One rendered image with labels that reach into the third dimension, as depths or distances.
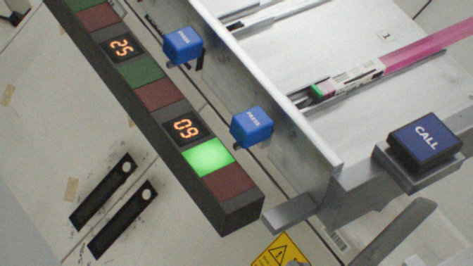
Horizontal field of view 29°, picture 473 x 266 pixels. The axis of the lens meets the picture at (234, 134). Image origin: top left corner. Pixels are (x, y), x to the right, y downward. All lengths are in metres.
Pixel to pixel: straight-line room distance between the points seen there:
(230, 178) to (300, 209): 0.07
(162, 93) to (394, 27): 0.25
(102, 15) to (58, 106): 0.50
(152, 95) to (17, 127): 0.62
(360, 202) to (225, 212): 0.12
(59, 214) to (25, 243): 0.74
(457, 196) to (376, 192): 1.99
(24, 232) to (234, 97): 0.31
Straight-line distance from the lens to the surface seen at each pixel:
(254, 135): 0.78
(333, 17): 0.91
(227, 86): 0.85
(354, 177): 0.76
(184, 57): 0.84
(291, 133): 0.79
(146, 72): 0.83
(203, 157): 0.78
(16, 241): 0.58
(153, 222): 1.23
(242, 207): 0.75
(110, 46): 0.85
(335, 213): 0.78
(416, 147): 0.76
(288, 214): 0.78
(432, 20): 2.92
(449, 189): 2.79
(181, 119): 0.80
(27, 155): 1.39
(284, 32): 0.88
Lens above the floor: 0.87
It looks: 14 degrees down
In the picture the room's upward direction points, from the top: 43 degrees clockwise
